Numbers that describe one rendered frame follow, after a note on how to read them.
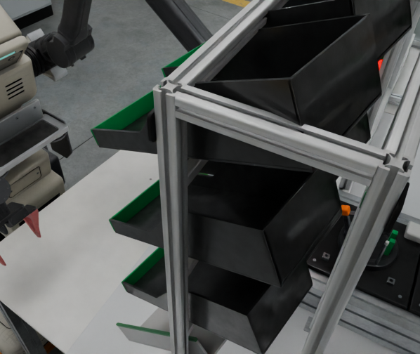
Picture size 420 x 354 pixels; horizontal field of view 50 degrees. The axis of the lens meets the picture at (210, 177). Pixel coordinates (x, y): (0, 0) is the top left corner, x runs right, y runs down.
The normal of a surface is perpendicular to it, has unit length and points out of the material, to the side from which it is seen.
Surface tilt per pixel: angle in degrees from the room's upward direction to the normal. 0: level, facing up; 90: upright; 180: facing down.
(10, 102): 98
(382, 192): 90
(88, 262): 0
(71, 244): 0
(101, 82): 0
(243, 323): 90
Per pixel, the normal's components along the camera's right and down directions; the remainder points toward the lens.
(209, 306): -0.62, 0.55
